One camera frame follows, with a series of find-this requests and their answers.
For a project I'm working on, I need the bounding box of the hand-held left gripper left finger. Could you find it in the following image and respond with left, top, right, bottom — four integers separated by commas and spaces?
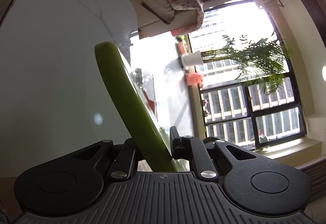
58, 138, 140, 181

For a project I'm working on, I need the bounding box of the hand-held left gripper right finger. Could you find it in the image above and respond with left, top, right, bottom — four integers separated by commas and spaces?
169, 126, 258, 181

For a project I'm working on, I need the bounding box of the green plastic board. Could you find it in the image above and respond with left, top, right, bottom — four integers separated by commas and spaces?
94, 41, 180, 172

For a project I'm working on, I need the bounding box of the white marble desktop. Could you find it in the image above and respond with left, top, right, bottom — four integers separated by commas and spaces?
0, 0, 158, 179

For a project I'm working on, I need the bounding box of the orange object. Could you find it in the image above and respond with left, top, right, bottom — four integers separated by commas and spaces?
185, 73, 204, 87

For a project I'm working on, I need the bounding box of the dark framed window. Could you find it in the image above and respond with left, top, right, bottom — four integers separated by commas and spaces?
187, 0, 307, 151

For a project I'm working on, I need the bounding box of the white plant pot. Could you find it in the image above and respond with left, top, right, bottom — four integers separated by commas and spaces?
180, 51, 204, 68

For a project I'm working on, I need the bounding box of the small terracotta potted plant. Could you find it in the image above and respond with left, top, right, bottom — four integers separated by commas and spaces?
175, 35, 189, 55

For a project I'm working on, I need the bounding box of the green palm plant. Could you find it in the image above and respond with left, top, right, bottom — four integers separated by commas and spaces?
204, 33, 291, 95

